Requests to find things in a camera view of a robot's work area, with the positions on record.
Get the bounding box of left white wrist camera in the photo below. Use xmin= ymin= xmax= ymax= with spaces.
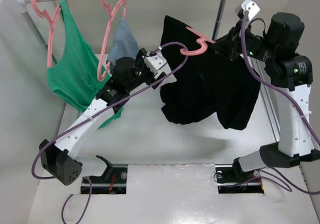
xmin=144 ymin=53 xmax=167 ymax=74

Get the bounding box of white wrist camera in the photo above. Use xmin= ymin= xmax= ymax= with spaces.
xmin=235 ymin=0 xmax=260 ymax=27
xmin=144 ymin=53 xmax=167 ymax=74

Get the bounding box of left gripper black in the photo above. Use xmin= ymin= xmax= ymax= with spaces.
xmin=125 ymin=50 xmax=165 ymax=92

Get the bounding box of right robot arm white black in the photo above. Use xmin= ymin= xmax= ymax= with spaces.
xmin=213 ymin=12 xmax=320 ymax=181

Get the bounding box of black t shirt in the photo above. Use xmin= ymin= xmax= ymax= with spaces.
xmin=158 ymin=15 xmax=262 ymax=131

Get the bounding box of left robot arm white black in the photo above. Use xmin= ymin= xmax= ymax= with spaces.
xmin=39 ymin=49 xmax=167 ymax=186

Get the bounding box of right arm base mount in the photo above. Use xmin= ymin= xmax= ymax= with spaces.
xmin=213 ymin=164 xmax=264 ymax=194

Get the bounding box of pink hanger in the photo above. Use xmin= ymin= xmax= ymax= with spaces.
xmin=97 ymin=0 xmax=127 ymax=82
xmin=30 ymin=0 xmax=61 ymax=68
xmin=179 ymin=26 xmax=216 ymax=57

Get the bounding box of blue denim garment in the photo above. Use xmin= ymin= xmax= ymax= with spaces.
xmin=106 ymin=19 xmax=139 ymax=70

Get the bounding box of green tank top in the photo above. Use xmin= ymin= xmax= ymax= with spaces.
xmin=46 ymin=0 xmax=124 ymax=130

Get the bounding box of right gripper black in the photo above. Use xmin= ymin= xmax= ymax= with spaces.
xmin=213 ymin=18 xmax=280 ymax=62

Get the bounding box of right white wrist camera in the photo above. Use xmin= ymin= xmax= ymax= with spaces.
xmin=235 ymin=0 xmax=260 ymax=27

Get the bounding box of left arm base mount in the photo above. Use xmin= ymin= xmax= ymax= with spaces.
xmin=80 ymin=155 xmax=128 ymax=195

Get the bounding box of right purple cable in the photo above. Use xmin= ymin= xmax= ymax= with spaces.
xmin=240 ymin=11 xmax=320 ymax=194

